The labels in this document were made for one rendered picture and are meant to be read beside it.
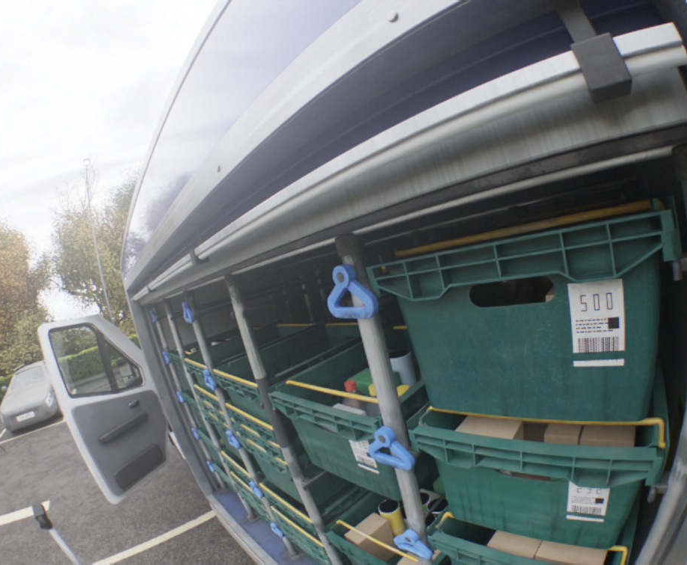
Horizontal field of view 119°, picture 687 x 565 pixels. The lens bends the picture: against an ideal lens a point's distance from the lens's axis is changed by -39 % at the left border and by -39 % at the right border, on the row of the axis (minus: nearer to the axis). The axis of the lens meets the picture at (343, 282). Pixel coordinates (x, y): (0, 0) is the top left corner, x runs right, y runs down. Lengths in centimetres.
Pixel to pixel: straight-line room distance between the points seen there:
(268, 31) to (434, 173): 25
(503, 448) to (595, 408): 14
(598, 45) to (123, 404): 346
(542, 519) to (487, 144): 55
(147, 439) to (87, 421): 70
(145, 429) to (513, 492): 331
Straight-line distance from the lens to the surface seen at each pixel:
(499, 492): 59
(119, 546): 374
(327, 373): 98
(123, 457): 342
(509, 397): 47
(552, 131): 28
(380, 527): 120
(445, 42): 29
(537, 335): 41
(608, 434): 61
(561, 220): 41
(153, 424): 361
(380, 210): 36
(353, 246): 48
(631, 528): 72
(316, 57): 32
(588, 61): 23
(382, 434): 56
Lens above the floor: 201
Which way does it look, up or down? 4 degrees down
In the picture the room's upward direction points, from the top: 14 degrees counter-clockwise
